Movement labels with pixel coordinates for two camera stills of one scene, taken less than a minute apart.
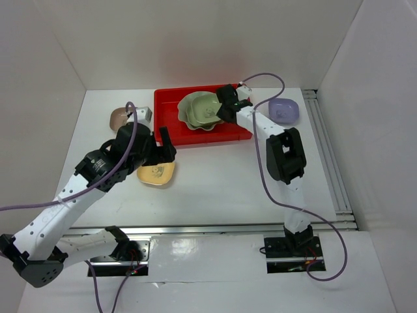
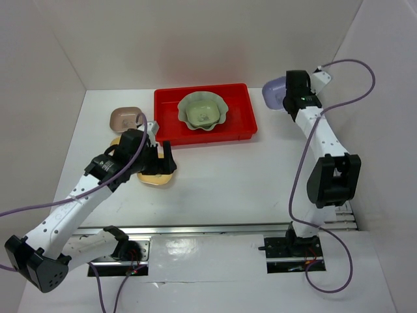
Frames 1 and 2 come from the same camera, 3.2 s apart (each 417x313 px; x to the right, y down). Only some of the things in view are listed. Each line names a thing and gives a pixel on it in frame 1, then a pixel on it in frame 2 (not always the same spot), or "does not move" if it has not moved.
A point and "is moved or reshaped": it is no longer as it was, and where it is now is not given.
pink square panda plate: [118, 117] does not move
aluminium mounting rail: [225, 229] does not move
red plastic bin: [166, 114] does not move
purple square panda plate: [283, 110] is moved or reshaped
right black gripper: [221, 115] to [310, 92]
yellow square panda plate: [158, 174] does not move
